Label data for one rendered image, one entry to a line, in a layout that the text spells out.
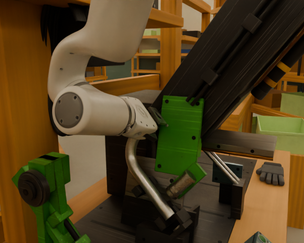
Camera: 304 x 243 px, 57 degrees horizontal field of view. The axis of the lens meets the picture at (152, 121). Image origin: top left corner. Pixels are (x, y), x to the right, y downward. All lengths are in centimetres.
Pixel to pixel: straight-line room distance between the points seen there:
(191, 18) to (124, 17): 971
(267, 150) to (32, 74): 64
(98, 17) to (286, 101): 326
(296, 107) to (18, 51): 310
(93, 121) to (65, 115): 5
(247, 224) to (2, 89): 75
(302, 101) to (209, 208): 260
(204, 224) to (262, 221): 18
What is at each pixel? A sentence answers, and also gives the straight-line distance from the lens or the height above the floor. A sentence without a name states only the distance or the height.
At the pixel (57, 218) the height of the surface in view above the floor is 105.
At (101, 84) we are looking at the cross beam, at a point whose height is 127.
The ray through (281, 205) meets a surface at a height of 90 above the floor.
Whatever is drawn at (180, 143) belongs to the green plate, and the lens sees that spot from 75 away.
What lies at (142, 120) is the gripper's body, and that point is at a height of 124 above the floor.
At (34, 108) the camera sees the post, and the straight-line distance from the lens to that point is 77.
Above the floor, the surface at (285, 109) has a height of 76.
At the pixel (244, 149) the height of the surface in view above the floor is 112.
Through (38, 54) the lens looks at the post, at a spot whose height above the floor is 138.
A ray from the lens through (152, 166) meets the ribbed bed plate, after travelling 81.
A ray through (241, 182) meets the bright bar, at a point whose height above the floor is 101.
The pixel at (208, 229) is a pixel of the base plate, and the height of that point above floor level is 90.
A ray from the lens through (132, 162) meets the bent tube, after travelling 78.
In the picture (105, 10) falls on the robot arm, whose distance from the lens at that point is 42.
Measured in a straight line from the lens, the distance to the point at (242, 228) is 89.
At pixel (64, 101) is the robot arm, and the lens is 50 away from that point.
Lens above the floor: 138
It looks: 13 degrees down
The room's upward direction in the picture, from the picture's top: straight up
